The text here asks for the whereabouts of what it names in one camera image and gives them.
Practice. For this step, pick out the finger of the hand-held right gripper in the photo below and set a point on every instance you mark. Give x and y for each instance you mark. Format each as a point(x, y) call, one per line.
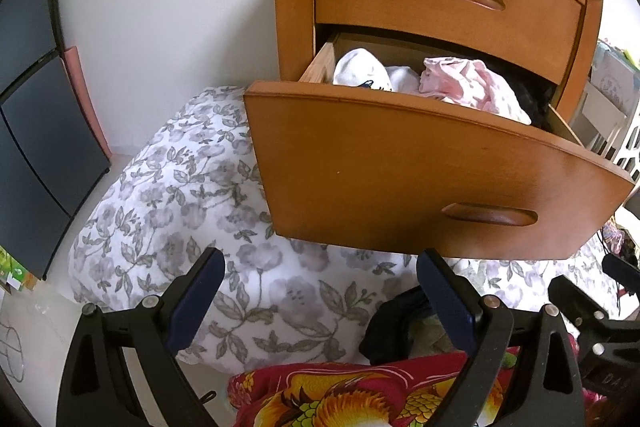
point(575, 304)
point(622, 272)

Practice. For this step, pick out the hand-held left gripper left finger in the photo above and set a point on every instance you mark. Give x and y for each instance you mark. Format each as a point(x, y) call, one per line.
point(200, 294)

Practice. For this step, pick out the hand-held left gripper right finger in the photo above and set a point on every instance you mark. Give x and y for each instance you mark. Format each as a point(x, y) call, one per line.
point(442, 294)

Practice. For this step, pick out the olive grey cloth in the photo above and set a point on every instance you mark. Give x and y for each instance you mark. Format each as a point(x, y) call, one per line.
point(427, 337)

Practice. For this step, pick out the black lace garment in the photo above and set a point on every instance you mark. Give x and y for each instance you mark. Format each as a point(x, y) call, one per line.
point(535, 99)

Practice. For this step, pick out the pink garment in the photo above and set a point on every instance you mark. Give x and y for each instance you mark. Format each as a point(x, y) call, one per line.
point(465, 82)

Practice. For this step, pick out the white printed garment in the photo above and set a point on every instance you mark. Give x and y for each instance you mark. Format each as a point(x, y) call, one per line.
point(357, 67)

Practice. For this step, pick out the grey floral quilt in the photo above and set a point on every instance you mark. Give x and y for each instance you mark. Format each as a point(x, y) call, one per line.
point(165, 207)

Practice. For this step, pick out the red printed blanket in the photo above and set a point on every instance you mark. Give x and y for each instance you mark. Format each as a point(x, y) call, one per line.
point(325, 397)

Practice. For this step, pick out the white shelf unit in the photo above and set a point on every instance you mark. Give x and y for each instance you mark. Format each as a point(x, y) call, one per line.
point(607, 92)

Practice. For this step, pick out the green carton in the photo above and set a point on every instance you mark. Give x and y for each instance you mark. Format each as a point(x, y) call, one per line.
point(15, 269)

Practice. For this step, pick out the pink foam mat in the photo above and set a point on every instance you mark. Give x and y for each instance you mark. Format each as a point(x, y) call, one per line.
point(87, 102)

